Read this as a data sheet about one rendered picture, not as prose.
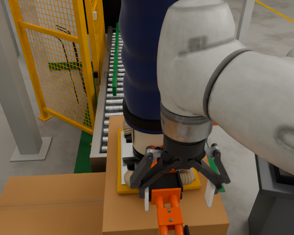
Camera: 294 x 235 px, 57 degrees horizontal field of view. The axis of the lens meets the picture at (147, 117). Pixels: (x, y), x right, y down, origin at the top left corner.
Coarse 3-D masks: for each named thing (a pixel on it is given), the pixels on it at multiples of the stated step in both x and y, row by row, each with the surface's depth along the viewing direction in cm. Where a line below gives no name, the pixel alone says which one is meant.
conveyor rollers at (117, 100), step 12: (120, 36) 329; (120, 48) 300; (120, 60) 272; (120, 72) 257; (108, 84) 235; (120, 84) 235; (108, 96) 220; (120, 96) 221; (108, 108) 206; (120, 108) 206; (108, 120) 193
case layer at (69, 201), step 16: (32, 176) 152; (48, 176) 152; (64, 176) 152; (80, 176) 152; (96, 176) 152; (16, 192) 143; (32, 192) 143; (48, 192) 143; (64, 192) 143; (80, 192) 143; (96, 192) 143; (0, 208) 135; (16, 208) 135; (32, 208) 135; (48, 208) 135; (64, 208) 135; (80, 208) 135; (96, 208) 135; (0, 224) 128; (16, 224) 128; (32, 224) 128; (48, 224) 128; (64, 224) 128; (80, 224) 128; (96, 224) 128
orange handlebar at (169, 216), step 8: (160, 200) 74; (176, 200) 75; (160, 208) 72; (168, 208) 72; (176, 208) 72; (160, 216) 70; (168, 216) 70; (176, 216) 70; (160, 224) 68; (168, 224) 68; (176, 224) 68; (160, 232) 67; (176, 232) 67
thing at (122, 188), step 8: (120, 136) 115; (128, 136) 110; (120, 144) 111; (120, 152) 107; (120, 160) 103; (128, 160) 103; (136, 160) 103; (120, 168) 100; (128, 168) 99; (120, 176) 97; (120, 184) 94; (120, 192) 92; (128, 192) 93; (136, 192) 93
